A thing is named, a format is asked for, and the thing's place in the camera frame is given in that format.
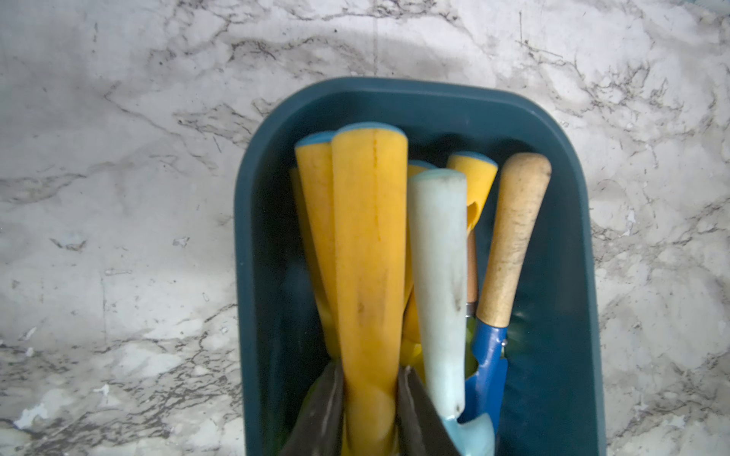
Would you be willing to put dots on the blue shovel wooden handle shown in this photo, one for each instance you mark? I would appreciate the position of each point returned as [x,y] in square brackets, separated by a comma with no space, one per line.
[522,187]

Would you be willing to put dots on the green trowel yellow foam handle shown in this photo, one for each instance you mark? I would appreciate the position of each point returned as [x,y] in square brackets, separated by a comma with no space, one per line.
[315,163]

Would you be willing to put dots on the light blue trowel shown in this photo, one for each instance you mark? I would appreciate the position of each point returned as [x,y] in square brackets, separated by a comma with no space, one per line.
[437,218]

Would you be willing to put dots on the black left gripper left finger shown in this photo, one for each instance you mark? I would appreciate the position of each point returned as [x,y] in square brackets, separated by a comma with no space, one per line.
[318,430]

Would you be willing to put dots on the teal plastic storage box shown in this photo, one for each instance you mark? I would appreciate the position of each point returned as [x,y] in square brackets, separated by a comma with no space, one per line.
[553,400]

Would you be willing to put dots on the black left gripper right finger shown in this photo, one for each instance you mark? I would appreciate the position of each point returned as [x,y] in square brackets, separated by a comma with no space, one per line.
[420,429]

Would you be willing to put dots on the green shovel wooden handle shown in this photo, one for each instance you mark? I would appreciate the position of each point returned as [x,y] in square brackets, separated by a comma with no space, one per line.
[472,297]

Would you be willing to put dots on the yellow plastic scoop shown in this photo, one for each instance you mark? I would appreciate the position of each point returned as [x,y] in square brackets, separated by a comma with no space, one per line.
[305,256]

